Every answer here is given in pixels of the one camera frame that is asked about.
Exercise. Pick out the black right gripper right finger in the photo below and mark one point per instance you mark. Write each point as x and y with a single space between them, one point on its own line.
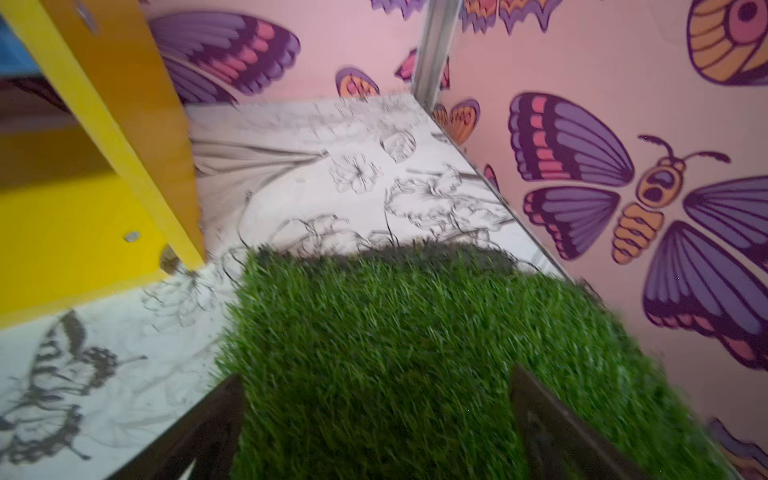
557 443

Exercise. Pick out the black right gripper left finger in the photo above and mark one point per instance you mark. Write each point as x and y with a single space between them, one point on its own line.
202 444

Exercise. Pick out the green artificial grass mat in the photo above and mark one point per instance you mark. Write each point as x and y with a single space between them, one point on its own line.
394 364

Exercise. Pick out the yellow bookshelf pink blue shelves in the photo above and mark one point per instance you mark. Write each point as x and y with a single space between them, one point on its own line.
92 198

